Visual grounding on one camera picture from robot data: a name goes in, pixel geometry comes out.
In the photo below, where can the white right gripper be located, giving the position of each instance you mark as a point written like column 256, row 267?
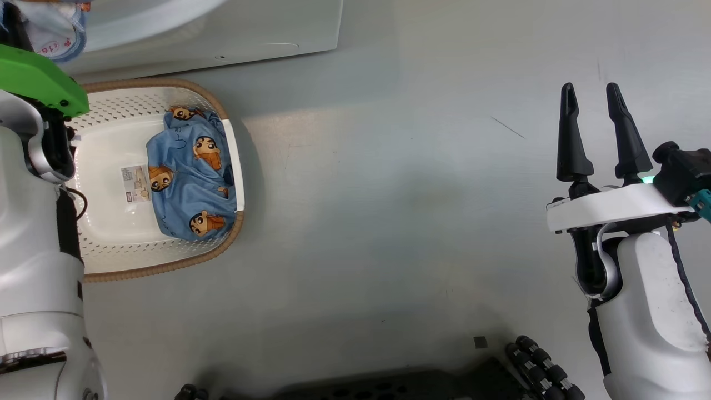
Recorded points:
column 611, row 203

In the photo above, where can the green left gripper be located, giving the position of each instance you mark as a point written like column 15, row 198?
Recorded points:
column 33, row 78

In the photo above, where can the blue cartoon print garment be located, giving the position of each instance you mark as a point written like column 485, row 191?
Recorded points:
column 53, row 33
column 189, row 183

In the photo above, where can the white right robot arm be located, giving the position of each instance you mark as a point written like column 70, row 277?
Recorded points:
column 650, row 311

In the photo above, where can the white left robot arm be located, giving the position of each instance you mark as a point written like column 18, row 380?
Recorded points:
column 33, row 266

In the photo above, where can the basket barcode label sticker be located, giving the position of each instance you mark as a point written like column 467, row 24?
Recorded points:
column 136, row 183

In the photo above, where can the white perforated laundry basket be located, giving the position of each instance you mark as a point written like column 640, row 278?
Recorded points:
column 111, row 222

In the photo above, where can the white front-load washing machine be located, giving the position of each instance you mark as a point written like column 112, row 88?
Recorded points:
column 278, row 28

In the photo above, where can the small dark square floor tape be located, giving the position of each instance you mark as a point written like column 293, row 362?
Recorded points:
column 480, row 342

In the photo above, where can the black ribbed base wheel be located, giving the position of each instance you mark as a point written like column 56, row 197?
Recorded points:
column 544, row 372
column 191, row 393

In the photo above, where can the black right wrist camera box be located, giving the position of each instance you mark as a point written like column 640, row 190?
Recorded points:
column 686, row 172

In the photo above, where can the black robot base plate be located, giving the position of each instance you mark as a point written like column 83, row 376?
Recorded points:
column 389, row 389

